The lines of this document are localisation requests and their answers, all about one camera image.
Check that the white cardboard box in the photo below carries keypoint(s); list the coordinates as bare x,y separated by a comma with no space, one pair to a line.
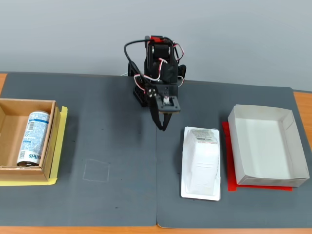
263,146

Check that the dark grey table mat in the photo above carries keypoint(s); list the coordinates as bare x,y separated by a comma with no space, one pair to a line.
195,109
109,146

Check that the yellow paper sheet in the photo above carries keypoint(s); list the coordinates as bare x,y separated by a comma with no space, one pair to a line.
62,126

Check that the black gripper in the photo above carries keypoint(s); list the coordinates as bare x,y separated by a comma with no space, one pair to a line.
153,93

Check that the brown cardboard box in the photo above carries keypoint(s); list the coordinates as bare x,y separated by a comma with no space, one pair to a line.
9,136

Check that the red paper sheet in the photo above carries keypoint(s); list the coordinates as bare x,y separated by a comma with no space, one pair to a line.
232,182

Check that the white plastic tray package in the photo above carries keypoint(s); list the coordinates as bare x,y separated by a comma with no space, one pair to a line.
202,165

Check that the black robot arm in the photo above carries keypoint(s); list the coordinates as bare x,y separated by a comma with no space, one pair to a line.
161,65

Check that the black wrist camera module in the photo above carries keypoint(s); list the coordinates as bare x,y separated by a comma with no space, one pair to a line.
169,107

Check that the white blue drink can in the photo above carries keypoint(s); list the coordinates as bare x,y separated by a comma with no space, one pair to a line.
34,139

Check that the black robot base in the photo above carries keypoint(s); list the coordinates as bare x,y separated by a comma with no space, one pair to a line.
137,93

